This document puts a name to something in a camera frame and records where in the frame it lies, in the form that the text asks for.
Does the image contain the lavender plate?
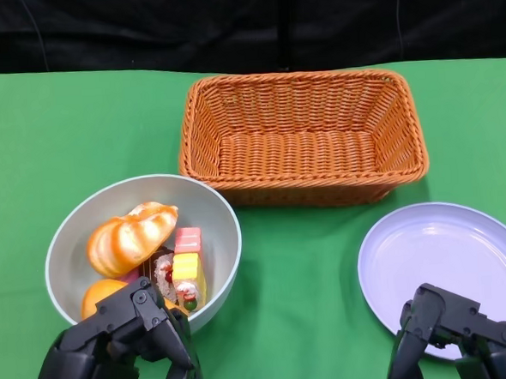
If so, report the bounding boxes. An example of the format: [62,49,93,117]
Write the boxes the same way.
[353,197,506,367]

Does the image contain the chocolate brown cake slice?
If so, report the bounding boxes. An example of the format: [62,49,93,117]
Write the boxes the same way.
[136,244,184,308]

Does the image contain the black backdrop curtain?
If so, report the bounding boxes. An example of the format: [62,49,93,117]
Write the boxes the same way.
[0,0,506,91]

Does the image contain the oval orange bread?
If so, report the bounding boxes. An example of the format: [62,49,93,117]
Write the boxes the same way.
[78,274,189,324]

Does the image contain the green table cloth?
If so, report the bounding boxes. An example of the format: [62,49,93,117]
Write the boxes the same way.
[0,41,506,379]

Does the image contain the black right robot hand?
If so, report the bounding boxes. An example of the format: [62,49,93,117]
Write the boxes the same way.
[381,277,506,379]

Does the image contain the salmon pink cake slice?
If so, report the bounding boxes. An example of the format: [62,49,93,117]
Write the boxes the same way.
[172,226,204,257]

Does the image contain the magenta pink cake slice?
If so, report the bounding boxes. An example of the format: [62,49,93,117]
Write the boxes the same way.
[114,268,141,286]

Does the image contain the yellow cake slice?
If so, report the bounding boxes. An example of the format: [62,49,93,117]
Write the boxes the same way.
[170,251,211,315]

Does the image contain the white-striped orange bread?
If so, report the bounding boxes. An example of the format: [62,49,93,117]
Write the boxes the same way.
[84,199,184,280]

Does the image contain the orange wicker basket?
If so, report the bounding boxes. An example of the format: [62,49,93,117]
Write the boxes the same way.
[172,62,432,216]

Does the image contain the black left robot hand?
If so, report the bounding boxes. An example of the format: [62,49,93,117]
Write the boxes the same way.
[21,273,205,379]

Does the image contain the pale green bowl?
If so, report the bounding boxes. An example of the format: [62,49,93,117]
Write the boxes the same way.
[39,168,249,344]

